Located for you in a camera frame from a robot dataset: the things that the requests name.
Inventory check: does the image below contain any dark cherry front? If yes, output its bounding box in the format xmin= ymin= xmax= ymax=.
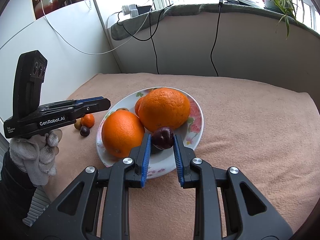
xmin=151 ymin=127 xmax=174 ymax=150

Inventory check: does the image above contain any dark green sill cloth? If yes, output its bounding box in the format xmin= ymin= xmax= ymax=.
xmin=110 ymin=3 xmax=320 ymax=41

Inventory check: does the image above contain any white panel board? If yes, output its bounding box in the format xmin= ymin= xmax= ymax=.
xmin=1 ymin=2 xmax=120 ymax=120

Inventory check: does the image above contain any black cable right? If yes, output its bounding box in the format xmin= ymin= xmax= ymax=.
xmin=210 ymin=3 xmax=223 ymax=77

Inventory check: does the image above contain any white cable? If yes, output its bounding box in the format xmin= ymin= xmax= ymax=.
xmin=36 ymin=0 xmax=163 ymax=55

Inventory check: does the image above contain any white power strip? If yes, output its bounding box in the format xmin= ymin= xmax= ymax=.
xmin=121 ymin=4 xmax=139 ymax=18

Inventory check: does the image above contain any medium mandarin front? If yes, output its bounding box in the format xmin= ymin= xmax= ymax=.
xmin=135 ymin=96 xmax=144 ymax=116

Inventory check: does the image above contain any bumpy large mandarin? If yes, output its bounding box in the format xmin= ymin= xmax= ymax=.
xmin=101 ymin=110 xmax=145 ymax=158

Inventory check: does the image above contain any dark cherry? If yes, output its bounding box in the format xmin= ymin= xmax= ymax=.
xmin=80 ymin=126 xmax=90 ymax=137
xmin=151 ymin=127 xmax=174 ymax=150

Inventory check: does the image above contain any smooth large orange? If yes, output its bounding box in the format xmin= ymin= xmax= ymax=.
xmin=138 ymin=88 xmax=190 ymax=132

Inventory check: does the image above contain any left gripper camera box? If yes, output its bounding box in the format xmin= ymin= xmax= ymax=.
xmin=12 ymin=50 xmax=47 ymax=119

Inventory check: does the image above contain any black adapter box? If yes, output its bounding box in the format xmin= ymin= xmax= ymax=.
xmin=137 ymin=5 xmax=152 ymax=15

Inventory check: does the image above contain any gloved left hand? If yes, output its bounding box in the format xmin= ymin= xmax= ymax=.
xmin=9 ymin=129 xmax=62 ymax=186

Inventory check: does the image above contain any medium mandarin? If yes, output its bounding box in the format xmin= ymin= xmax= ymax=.
xmin=135 ymin=96 xmax=144 ymax=116
xmin=81 ymin=114 xmax=95 ymax=128

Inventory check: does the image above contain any floral white plate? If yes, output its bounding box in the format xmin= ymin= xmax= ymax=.
xmin=96 ymin=87 xmax=204 ymax=180

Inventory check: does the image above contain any brown longan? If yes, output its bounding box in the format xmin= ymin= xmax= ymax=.
xmin=74 ymin=119 xmax=82 ymax=130
xmin=117 ymin=108 xmax=129 ymax=112

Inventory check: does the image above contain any pink towel cloth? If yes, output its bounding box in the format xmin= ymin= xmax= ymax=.
xmin=44 ymin=73 xmax=319 ymax=239

